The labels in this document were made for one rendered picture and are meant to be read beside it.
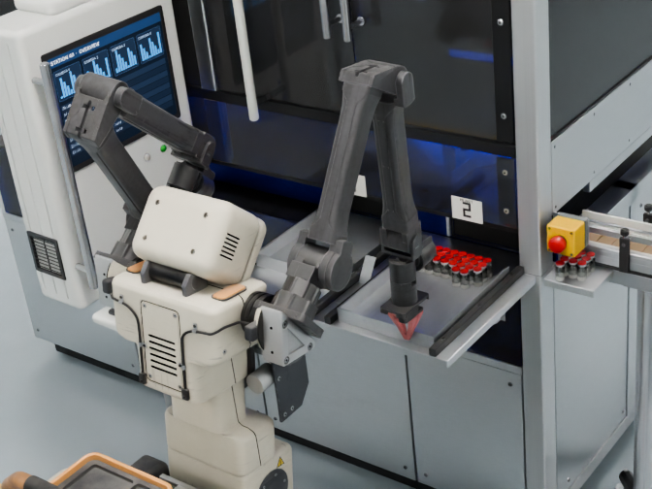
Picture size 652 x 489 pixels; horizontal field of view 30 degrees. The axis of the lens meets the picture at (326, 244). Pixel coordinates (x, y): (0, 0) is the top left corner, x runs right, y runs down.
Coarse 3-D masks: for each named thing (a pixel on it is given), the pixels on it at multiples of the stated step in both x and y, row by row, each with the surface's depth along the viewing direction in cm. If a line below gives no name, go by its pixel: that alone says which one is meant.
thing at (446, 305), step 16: (384, 272) 292; (416, 272) 297; (368, 288) 288; (384, 288) 291; (432, 288) 289; (448, 288) 288; (480, 288) 287; (352, 304) 284; (368, 304) 286; (432, 304) 283; (448, 304) 282; (464, 304) 282; (352, 320) 278; (368, 320) 275; (384, 320) 279; (432, 320) 277; (448, 320) 270; (400, 336) 271; (416, 336) 268; (432, 336) 265
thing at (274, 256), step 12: (312, 216) 323; (360, 216) 325; (300, 228) 319; (348, 228) 320; (360, 228) 320; (372, 228) 319; (276, 240) 312; (288, 240) 316; (348, 240) 315; (360, 240) 314; (372, 240) 313; (264, 252) 309; (276, 252) 313; (288, 252) 312; (360, 252) 308; (372, 252) 302; (264, 264) 306; (276, 264) 304; (360, 264) 299
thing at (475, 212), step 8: (456, 200) 293; (464, 200) 292; (472, 200) 290; (456, 208) 294; (464, 208) 293; (472, 208) 292; (480, 208) 290; (456, 216) 296; (464, 216) 294; (472, 216) 293; (480, 216) 291
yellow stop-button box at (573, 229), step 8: (560, 216) 282; (568, 216) 282; (576, 216) 282; (552, 224) 280; (560, 224) 279; (568, 224) 279; (576, 224) 278; (584, 224) 280; (552, 232) 280; (560, 232) 278; (568, 232) 277; (576, 232) 277; (584, 232) 281; (568, 240) 278; (576, 240) 278; (584, 240) 282; (568, 248) 279; (576, 248) 279
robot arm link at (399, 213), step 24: (408, 72) 232; (384, 96) 237; (408, 96) 234; (384, 120) 237; (384, 144) 241; (384, 168) 245; (408, 168) 248; (384, 192) 249; (408, 192) 250; (384, 216) 252; (408, 216) 251; (384, 240) 256; (408, 240) 253
